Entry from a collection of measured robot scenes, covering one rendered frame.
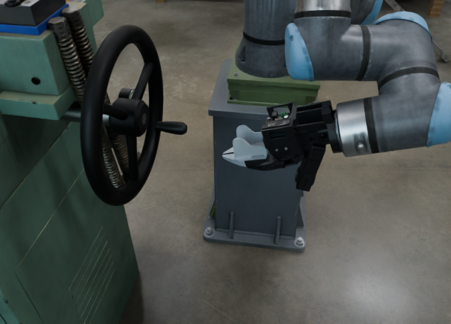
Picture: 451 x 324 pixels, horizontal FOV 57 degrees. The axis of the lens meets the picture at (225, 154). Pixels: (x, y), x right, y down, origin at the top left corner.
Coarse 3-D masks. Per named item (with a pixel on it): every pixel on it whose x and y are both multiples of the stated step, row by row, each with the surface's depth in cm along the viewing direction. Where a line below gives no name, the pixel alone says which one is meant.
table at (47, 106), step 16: (80, 0) 83; (96, 0) 87; (96, 16) 88; (0, 96) 61; (16, 96) 61; (32, 96) 61; (48, 96) 61; (64, 96) 62; (0, 112) 63; (16, 112) 62; (32, 112) 61; (48, 112) 61; (64, 112) 63
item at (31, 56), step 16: (0, 32) 57; (48, 32) 57; (0, 48) 58; (16, 48) 57; (32, 48) 57; (48, 48) 57; (96, 48) 70; (0, 64) 59; (16, 64) 59; (32, 64) 58; (48, 64) 58; (64, 64) 61; (0, 80) 61; (16, 80) 61; (32, 80) 60; (48, 80) 60; (64, 80) 62
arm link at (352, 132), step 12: (336, 108) 65; (348, 108) 64; (360, 108) 63; (336, 120) 65; (348, 120) 63; (360, 120) 62; (336, 132) 65; (348, 132) 63; (360, 132) 62; (348, 144) 64; (360, 144) 63; (348, 156) 67
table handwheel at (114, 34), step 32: (128, 32) 60; (96, 64) 54; (96, 96) 53; (160, 96) 78; (96, 128) 54; (128, 128) 65; (96, 160) 55; (128, 160) 71; (96, 192) 59; (128, 192) 68
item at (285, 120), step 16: (272, 112) 71; (304, 112) 67; (320, 112) 66; (272, 128) 66; (288, 128) 65; (304, 128) 67; (320, 128) 66; (272, 144) 69; (288, 144) 67; (304, 144) 69; (320, 144) 68; (336, 144) 65
